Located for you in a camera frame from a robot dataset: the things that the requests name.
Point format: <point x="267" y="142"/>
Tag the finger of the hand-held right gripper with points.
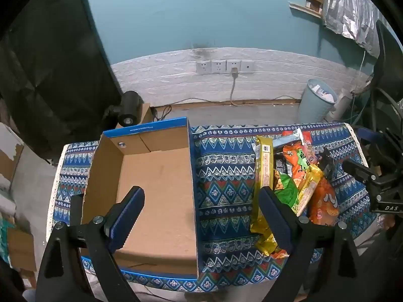
<point x="328" y="163"/>
<point x="359" y="170"/>

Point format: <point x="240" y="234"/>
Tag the yellow snack packet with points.
<point x="310" y="182"/>

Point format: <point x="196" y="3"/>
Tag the black stand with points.
<point x="387" y="78"/>

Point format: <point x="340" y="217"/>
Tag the blue patterned tablecloth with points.
<point x="226" y="176"/>

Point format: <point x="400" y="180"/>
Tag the white pipe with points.
<point x="340" y="107"/>

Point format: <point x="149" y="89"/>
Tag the cardboard box with blue rim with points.
<point x="157" y="195"/>

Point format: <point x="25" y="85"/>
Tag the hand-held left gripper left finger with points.
<point x="126" y="220"/>

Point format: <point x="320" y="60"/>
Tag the orange snack bag green label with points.
<point x="297" y="163"/>

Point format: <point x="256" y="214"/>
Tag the black softbox cloth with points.
<point x="47" y="85"/>

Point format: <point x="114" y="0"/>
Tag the light blue waste bin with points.
<point x="314" y="103"/>

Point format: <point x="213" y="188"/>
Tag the red yellow striped snack bag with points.
<point x="303" y="141"/>

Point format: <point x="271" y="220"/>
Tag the silver foil sheet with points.
<point x="349" y="9"/>

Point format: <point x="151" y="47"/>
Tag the white wall socket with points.
<point x="248" y="66"/>
<point x="203" y="67"/>
<point x="231" y="64"/>
<point x="218" y="66"/>

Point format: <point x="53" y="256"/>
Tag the long gold snack packet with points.
<point x="263" y="170"/>

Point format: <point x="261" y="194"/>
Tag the crumpled gold wrapper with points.
<point x="266" y="242"/>

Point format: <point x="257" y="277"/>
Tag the orange cartoon snack bag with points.
<point x="324" y="204"/>

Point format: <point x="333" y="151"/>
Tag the torn cardboard sheet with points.
<point x="9" y="157"/>

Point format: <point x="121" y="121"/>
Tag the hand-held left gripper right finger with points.
<point x="275" y="220"/>

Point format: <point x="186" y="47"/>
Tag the black snack packet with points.
<point x="280" y="163"/>

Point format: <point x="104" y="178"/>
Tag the black cylindrical lamp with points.
<point x="129" y="110"/>

